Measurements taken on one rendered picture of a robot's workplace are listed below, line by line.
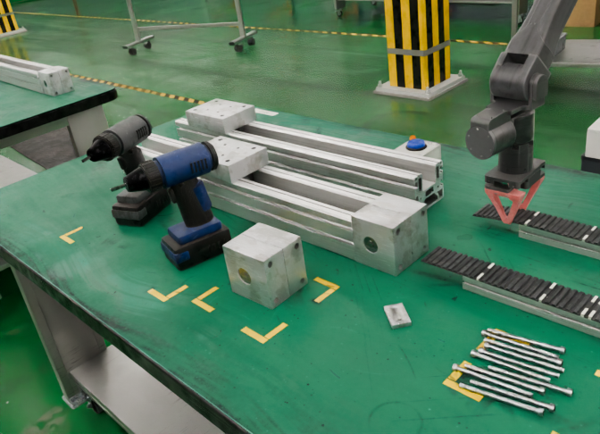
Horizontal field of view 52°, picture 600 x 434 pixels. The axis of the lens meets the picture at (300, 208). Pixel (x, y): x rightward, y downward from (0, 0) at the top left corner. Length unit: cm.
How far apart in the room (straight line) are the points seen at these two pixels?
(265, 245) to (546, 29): 57
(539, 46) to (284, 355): 62
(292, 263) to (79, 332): 105
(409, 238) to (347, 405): 34
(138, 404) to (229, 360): 87
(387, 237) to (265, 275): 21
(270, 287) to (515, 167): 46
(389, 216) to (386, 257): 7
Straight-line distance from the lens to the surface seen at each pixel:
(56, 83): 272
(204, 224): 118
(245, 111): 161
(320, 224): 113
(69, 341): 195
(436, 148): 140
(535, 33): 108
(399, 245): 104
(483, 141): 103
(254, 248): 101
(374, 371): 89
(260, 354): 94
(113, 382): 189
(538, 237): 115
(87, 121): 270
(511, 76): 106
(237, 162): 128
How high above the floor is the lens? 138
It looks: 27 degrees down
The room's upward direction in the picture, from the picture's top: 9 degrees counter-clockwise
